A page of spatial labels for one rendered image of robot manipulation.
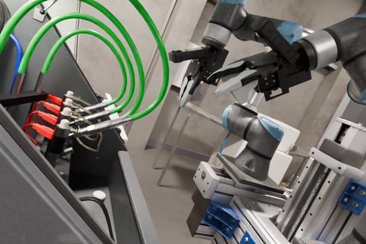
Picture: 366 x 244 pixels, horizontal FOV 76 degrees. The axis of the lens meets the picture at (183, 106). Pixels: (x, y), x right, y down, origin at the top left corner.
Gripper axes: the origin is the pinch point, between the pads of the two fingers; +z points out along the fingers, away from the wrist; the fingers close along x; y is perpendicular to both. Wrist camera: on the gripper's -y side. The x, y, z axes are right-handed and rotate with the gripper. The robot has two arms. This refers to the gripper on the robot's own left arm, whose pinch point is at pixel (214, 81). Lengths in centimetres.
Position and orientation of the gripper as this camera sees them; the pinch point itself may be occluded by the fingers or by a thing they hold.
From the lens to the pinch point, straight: 51.2
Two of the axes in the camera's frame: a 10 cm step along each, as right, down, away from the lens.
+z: -9.3, 3.7, 0.7
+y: 3.6, 8.2, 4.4
